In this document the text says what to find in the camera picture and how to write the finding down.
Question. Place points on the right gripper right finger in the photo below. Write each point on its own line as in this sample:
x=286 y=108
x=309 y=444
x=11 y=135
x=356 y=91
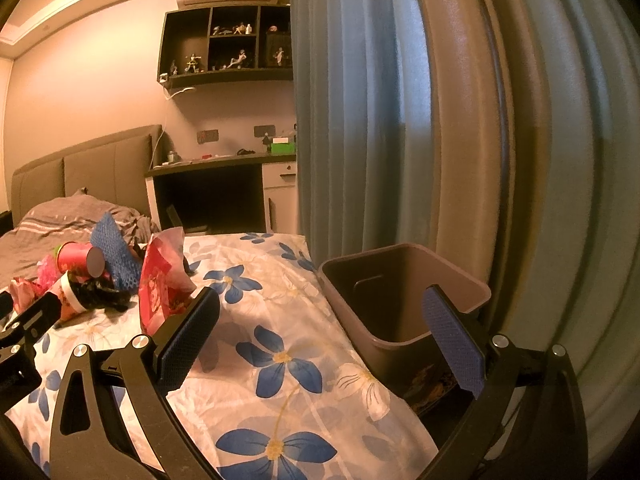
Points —
x=526 y=420

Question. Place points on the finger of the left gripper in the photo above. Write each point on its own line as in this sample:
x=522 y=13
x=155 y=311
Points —
x=19 y=376
x=29 y=326

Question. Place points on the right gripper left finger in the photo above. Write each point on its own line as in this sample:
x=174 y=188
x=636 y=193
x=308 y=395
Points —
x=89 y=439

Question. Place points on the pink plastic bag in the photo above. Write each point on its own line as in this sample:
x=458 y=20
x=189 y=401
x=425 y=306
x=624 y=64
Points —
x=25 y=292

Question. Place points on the white pink apple cup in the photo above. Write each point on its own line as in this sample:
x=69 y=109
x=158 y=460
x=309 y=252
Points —
x=70 y=305

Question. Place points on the red paper cup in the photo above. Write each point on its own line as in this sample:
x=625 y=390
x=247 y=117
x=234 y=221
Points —
x=83 y=259

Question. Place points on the blue foam net sleeve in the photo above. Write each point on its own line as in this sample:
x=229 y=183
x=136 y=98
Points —
x=120 y=262

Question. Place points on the red snack bag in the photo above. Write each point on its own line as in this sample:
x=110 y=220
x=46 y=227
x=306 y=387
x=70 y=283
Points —
x=165 y=288

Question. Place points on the brown plastic trash bin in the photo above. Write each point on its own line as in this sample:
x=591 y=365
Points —
x=377 y=297

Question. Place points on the grey striped blanket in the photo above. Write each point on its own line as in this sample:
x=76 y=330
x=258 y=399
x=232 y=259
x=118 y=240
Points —
x=64 y=219

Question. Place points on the floral white blue duvet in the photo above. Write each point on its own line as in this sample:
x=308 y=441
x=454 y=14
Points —
x=277 y=391

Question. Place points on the dark desk with white cabinet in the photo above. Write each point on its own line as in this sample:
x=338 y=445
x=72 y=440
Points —
x=223 y=195

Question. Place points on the green box on desk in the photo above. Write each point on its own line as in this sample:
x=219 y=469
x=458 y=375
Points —
x=283 y=145

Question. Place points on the blue grey curtain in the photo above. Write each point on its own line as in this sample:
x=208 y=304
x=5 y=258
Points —
x=503 y=134

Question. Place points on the dark wall shelf unit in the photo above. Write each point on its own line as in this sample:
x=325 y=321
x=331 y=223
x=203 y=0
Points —
x=215 y=44

